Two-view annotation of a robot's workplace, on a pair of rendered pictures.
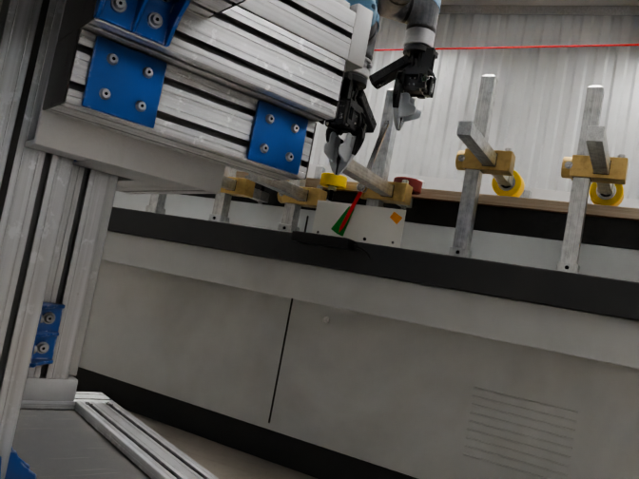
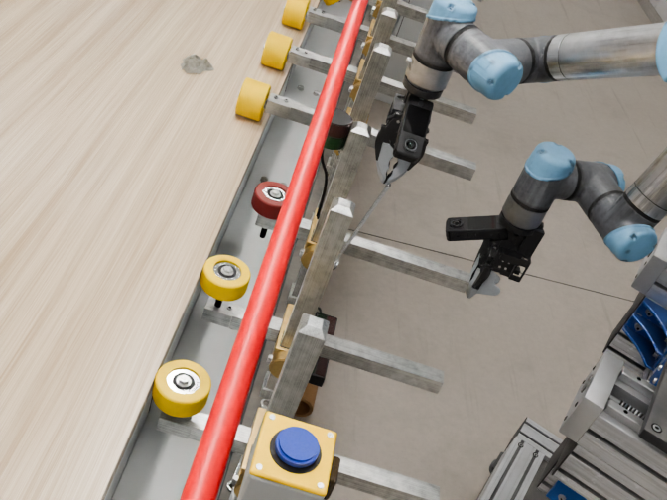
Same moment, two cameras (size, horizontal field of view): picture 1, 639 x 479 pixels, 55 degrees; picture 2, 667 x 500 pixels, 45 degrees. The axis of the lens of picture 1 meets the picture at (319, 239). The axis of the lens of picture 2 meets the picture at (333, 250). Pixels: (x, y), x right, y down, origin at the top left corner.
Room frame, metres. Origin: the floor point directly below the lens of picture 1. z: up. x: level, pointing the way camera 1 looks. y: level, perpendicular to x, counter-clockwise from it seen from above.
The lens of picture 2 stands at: (2.26, 0.90, 1.81)
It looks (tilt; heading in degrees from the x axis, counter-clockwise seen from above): 38 degrees down; 237
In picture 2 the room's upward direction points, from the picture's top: 21 degrees clockwise
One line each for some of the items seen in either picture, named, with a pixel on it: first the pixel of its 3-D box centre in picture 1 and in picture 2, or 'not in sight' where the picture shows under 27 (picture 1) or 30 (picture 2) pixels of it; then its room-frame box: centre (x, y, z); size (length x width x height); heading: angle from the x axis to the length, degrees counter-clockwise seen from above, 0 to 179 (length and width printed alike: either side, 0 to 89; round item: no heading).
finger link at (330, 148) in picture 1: (330, 151); (484, 288); (1.32, 0.01, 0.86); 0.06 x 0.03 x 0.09; 152
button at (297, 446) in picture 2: not in sight; (296, 448); (1.99, 0.54, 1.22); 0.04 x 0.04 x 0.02
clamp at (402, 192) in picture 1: (385, 192); (318, 239); (1.62, -0.15, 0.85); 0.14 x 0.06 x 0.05; 62
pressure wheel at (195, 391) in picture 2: not in sight; (178, 403); (1.97, 0.21, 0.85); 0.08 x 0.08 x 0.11
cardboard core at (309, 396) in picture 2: not in sight; (308, 369); (1.31, -0.46, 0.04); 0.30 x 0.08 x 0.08; 62
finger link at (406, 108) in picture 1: (405, 110); (401, 161); (1.51, -0.15, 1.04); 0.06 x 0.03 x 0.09; 62
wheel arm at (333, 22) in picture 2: not in sight; (385, 40); (1.23, -0.81, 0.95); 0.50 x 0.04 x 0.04; 152
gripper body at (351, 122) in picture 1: (344, 104); (509, 243); (1.31, 0.00, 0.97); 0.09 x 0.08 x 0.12; 152
